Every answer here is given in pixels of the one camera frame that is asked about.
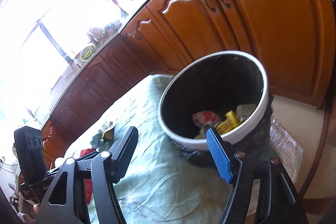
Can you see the red snack wrapper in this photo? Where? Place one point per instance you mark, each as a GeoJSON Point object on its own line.
{"type": "Point", "coordinates": [88, 153]}

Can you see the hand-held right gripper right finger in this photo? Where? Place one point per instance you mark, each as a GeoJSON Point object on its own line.
{"type": "Point", "coordinates": [219, 155]}

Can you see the kitchen window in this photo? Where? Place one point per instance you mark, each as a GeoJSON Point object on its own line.
{"type": "Point", "coordinates": [26, 43]}

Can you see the white-rimmed black trash bin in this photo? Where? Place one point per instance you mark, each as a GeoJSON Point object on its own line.
{"type": "Point", "coordinates": [210, 87]}

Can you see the yellow foam fruit net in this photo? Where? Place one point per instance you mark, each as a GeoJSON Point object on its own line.
{"type": "Point", "coordinates": [229, 121]}

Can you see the silver foil mat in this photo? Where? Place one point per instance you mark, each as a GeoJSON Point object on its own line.
{"type": "Point", "coordinates": [286, 140]}

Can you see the small white foam fruit net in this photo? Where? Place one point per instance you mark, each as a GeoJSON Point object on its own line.
{"type": "Point", "coordinates": [59, 161]}

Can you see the green floral tablecloth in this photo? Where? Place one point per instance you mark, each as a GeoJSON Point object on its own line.
{"type": "Point", "coordinates": [162, 187]}

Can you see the green snack wrapper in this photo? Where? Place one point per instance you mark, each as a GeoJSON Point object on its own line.
{"type": "Point", "coordinates": [108, 132]}

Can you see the person's left hand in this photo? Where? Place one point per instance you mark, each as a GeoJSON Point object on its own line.
{"type": "Point", "coordinates": [36, 207]}

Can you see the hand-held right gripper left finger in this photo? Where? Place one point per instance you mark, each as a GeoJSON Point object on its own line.
{"type": "Point", "coordinates": [126, 150]}

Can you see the white foam block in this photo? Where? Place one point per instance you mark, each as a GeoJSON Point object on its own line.
{"type": "Point", "coordinates": [245, 108]}

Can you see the red and white wrapper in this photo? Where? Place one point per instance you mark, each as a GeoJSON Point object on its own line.
{"type": "Point", "coordinates": [206, 117]}

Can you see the white round bin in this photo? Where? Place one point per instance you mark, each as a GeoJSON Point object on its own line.
{"type": "Point", "coordinates": [236, 134]}

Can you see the wooden lower cabinets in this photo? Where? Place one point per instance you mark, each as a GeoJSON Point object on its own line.
{"type": "Point", "coordinates": [249, 16]}

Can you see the speckled kitchen countertop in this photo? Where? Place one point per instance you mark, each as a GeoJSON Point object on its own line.
{"type": "Point", "coordinates": [110, 40]}

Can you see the basin of green vegetables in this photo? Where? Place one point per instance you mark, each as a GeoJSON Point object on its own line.
{"type": "Point", "coordinates": [88, 52]}

